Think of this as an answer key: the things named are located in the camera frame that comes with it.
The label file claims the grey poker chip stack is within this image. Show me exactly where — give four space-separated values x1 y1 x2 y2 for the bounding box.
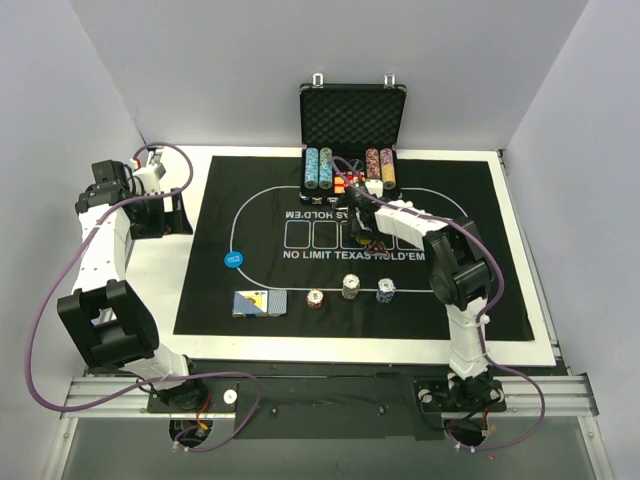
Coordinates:
341 274 360 300

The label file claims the blue small blind button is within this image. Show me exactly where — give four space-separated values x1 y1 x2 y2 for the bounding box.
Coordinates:
223 250 244 269

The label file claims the red poker chip stack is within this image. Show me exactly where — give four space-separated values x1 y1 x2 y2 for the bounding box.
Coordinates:
306 289 324 309

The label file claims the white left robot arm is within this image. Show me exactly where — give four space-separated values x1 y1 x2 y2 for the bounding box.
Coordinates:
57 173 206 412

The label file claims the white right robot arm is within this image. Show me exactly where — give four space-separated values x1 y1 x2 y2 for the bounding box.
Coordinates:
337 185 494 409

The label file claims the red playing card box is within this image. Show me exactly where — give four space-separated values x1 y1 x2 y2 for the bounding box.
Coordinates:
333 175 362 195

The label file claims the clear dealer button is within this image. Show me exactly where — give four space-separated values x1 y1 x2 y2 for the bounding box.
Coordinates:
350 159 364 172

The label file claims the purple yellow chip row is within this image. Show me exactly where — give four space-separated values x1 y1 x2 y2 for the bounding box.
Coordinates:
380 148 397 190

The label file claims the red chip row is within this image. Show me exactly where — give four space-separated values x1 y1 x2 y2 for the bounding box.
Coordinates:
365 148 381 180

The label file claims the green chip row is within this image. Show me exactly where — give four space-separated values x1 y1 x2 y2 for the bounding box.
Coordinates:
318 147 333 190

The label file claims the light blue chip row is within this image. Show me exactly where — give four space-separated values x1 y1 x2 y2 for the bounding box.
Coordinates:
304 147 319 189

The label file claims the aluminium poker chip case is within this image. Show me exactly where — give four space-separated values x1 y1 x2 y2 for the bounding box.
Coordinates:
299 73 407 205

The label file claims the blue poker chip stack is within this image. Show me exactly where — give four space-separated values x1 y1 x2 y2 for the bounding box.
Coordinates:
376 278 396 304

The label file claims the black poker felt mat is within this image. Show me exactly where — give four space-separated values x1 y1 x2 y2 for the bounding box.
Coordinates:
172 155 535 343

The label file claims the blue playing card deck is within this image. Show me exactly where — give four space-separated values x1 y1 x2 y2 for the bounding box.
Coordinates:
232 290 288 318

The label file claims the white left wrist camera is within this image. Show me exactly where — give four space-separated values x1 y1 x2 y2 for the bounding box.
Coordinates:
133 162 166 195

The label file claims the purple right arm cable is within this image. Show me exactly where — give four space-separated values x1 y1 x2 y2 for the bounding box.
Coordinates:
329 155 546 454

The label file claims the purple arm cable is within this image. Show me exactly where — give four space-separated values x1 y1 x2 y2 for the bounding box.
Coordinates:
23 142 264 454
329 155 546 454

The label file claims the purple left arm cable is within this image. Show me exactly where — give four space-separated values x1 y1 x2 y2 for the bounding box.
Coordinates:
23 142 264 454

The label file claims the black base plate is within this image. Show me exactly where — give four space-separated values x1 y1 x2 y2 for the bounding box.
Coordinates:
142 357 507 442

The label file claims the aluminium frame rail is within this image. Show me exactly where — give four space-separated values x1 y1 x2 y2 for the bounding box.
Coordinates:
62 375 599 419

